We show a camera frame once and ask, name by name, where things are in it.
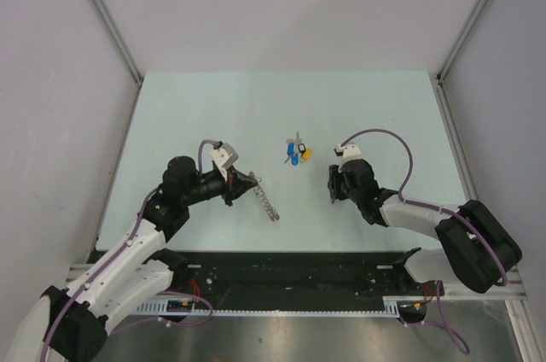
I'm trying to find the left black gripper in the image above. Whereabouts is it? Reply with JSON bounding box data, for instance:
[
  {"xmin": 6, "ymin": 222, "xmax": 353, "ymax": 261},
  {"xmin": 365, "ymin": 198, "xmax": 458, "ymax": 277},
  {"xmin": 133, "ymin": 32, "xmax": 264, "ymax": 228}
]
[{"xmin": 182, "ymin": 165, "xmax": 257, "ymax": 207}]

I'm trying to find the metal disc with keyrings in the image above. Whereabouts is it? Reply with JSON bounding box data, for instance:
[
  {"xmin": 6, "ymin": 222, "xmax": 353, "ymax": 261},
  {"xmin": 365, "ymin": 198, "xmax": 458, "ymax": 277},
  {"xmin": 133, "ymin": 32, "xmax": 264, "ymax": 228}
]
[{"xmin": 249, "ymin": 172, "xmax": 280, "ymax": 222}]

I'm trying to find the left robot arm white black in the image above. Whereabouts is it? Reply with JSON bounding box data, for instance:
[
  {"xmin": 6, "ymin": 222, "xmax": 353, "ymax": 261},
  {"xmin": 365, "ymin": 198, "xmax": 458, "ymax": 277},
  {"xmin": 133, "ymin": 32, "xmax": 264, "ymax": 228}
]
[{"xmin": 39, "ymin": 156, "xmax": 258, "ymax": 361}]

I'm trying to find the yellow key tag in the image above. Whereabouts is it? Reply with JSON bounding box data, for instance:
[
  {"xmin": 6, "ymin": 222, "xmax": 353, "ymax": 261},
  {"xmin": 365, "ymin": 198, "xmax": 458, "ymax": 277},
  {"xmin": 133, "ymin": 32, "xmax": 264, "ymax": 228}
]
[{"xmin": 301, "ymin": 149, "xmax": 313, "ymax": 162}]

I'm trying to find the lower blue key tag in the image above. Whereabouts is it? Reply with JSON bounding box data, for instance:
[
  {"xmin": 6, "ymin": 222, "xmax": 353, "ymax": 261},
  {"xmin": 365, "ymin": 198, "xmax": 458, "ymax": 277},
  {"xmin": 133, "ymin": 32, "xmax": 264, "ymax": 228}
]
[{"xmin": 290, "ymin": 155, "xmax": 299, "ymax": 166}]

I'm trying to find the blue key tag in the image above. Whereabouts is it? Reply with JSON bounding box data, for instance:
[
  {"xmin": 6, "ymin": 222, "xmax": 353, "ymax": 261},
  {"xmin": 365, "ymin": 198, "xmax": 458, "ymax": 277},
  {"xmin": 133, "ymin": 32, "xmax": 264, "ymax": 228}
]
[
  {"xmin": 287, "ymin": 142, "xmax": 295, "ymax": 156},
  {"xmin": 290, "ymin": 155, "xmax": 299, "ymax": 166}
]

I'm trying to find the upper blue key tag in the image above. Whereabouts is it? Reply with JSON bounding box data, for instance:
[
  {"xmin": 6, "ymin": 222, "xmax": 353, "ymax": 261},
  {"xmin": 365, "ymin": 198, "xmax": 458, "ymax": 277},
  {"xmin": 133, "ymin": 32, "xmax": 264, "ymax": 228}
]
[{"xmin": 287, "ymin": 142, "xmax": 295, "ymax": 156}]

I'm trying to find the silver key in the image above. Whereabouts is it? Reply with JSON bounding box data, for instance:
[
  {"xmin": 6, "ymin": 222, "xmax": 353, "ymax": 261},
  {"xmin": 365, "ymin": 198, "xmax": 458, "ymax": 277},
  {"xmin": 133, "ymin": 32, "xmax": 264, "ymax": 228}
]
[{"xmin": 285, "ymin": 131, "xmax": 303, "ymax": 163}]

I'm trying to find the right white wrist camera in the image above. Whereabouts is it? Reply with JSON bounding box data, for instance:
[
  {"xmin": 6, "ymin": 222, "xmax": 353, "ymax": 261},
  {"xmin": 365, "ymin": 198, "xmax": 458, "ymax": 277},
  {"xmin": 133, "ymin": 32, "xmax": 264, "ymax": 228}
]
[{"xmin": 334, "ymin": 143, "xmax": 362, "ymax": 172}]

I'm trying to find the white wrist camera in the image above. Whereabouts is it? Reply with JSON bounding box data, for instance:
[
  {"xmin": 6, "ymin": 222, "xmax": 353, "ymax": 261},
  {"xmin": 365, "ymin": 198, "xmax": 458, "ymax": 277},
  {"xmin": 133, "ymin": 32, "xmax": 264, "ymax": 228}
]
[
  {"xmin": 211, "ymin": 141, "xmax": 239, "ymax": 181},
  {"xmin": 334, "ymin": 143, "xmax": 362, "ymax": 172}
]

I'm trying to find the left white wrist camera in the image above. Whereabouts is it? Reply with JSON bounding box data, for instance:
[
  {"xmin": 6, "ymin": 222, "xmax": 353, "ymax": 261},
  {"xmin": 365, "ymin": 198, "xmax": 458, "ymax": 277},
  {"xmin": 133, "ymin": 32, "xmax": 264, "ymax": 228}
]
[{"xmin": 211, "ymin": 141, "xmax": 239, "ymax": 181}]

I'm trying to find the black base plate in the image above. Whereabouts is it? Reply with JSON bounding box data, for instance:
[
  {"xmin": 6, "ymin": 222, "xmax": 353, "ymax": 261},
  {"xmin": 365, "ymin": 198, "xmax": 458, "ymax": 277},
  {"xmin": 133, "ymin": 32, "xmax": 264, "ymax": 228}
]
[{"xmin": 174, "ymin": 251, "xmax": 438, "ymax": 312}]

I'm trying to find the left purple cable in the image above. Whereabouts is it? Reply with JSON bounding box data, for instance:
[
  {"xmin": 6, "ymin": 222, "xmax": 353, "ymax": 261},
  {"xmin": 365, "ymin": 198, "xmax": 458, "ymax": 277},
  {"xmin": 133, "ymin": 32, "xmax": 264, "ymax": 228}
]
[{"xmin": 42, "ymin": 138, "xmax": 223, "ymax": 362}]

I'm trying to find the white slotted cable duct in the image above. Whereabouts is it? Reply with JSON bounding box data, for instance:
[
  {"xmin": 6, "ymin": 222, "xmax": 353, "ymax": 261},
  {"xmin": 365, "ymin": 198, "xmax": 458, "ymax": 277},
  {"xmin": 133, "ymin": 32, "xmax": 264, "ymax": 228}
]
[{"xmin": 130, "ymin": 298, "xmax": 400, "ymax": 318}]

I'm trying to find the left aluminium frame post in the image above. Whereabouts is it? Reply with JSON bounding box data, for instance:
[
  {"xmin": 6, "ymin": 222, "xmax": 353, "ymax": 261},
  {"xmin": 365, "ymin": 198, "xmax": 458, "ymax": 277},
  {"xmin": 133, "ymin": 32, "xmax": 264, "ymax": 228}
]
[{"xmin": 63, "ymin": 0, "xmax": 144, "ymax": 85}]

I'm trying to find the aluminium frame post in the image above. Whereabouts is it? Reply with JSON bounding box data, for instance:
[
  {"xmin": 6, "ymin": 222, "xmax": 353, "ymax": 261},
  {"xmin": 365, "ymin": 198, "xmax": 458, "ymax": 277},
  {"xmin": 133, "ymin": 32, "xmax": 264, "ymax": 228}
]
[
  {"xmin": 63, "ymin": 0, "xmax": 144, "ymax": 85},
  {"xmin": 436, "ymin": 0, "xmax": 492, "ymax": 85}
]

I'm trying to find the right aluminium frame post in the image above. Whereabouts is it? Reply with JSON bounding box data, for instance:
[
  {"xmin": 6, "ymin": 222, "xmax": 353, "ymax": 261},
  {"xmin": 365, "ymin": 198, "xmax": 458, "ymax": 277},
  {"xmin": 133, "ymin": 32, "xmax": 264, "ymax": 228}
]
[{"xmin": 436, "ymin": 0, "xmax": 492, "ymax": 85}]

